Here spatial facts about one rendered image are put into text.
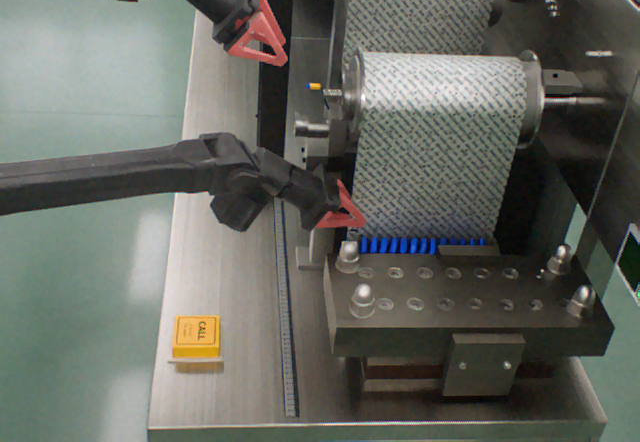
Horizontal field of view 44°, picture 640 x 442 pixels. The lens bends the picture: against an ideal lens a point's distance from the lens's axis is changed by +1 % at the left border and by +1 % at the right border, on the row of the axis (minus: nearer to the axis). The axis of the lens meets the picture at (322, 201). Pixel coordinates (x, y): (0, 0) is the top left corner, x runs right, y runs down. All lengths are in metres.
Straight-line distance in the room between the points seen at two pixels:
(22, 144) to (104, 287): 0.98
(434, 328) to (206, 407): 0.34
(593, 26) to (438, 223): 0.37
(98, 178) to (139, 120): 2.57
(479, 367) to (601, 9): 0.53
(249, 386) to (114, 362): 1.31
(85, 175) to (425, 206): 0.52
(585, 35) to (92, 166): 0.72
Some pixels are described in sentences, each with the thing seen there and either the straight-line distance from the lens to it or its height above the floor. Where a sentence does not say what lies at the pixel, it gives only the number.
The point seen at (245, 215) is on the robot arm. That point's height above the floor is 1.09.
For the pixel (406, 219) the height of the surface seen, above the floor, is 1.07.
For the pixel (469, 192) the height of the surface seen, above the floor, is 1.12.
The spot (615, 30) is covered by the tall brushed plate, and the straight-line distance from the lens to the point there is 1.17.
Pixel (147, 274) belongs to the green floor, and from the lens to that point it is 2.75.
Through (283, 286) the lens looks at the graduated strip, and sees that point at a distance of 1.35.
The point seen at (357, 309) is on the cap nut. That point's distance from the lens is 1.11.
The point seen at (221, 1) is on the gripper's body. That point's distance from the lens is 1.07.
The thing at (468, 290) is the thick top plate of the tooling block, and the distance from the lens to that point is 1.20.
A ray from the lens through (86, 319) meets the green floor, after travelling 2.62.
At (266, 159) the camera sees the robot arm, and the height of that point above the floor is 1.18.
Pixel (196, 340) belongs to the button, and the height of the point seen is 0.92.
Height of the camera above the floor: 1.80
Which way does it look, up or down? 36 degrees down
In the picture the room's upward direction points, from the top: 6 degrees clockwise
